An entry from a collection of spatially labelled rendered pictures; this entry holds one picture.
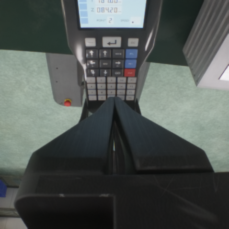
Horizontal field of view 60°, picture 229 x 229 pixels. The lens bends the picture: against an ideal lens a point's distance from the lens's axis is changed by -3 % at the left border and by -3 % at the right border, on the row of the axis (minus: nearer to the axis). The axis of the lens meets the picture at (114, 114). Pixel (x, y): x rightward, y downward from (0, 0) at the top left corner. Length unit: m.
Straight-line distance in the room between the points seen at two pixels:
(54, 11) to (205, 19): 0.23
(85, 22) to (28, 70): 1.32
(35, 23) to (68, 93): 0.85
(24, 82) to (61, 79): 0.51
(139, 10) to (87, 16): 0.05
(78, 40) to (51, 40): 0.19
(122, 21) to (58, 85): 1.00
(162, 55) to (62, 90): 0.86
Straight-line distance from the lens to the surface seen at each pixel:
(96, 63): 0.23
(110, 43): 0.21
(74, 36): 0.21
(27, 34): 0.40
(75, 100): 1.25
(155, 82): 1.52
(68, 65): 1.07
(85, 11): 0.20
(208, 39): 0.33
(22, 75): 1.56
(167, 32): 0.39
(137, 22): 0.20
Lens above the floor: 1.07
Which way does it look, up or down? 37 degrees down
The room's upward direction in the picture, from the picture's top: 179 degrees clockwise
